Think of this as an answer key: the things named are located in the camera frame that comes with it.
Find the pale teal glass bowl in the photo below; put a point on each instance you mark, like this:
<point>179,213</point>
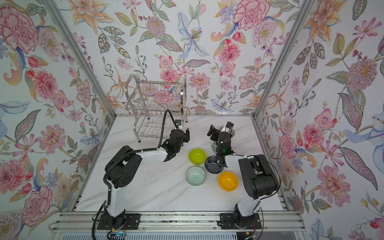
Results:
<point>195,176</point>

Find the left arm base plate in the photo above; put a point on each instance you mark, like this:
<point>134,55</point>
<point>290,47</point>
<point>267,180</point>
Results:
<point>121,222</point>

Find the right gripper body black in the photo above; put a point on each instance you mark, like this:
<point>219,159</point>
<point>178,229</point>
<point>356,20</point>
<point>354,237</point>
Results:
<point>220,153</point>

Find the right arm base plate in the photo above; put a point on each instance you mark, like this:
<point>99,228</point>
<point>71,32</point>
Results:
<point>230,221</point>

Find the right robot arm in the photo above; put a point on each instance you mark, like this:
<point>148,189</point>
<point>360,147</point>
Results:
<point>260,181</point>

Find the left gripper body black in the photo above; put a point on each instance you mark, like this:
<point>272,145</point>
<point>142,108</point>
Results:
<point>177,150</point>

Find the dark blue patterned bowl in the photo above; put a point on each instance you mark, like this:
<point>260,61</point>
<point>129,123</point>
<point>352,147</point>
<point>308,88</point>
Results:
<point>214,165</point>

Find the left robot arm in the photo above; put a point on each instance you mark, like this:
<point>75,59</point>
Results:
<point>121,169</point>

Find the lime green bowl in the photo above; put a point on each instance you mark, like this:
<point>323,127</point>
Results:
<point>197,156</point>

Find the green leaf pattern bowl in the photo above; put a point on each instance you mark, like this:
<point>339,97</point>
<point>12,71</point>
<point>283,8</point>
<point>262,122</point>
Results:
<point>214,147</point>

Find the pink striped bowl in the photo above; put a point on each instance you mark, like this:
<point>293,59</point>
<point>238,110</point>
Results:
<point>232,132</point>

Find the steel wire dish rack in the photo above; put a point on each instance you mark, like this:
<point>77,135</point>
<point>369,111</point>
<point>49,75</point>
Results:
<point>147,101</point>

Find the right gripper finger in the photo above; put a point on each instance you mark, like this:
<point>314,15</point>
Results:
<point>213,133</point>
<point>229,127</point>

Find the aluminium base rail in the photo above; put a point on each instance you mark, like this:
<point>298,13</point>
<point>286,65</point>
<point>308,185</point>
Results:
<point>151,222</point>

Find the yellow bowl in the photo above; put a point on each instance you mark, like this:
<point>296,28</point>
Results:
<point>228,181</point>

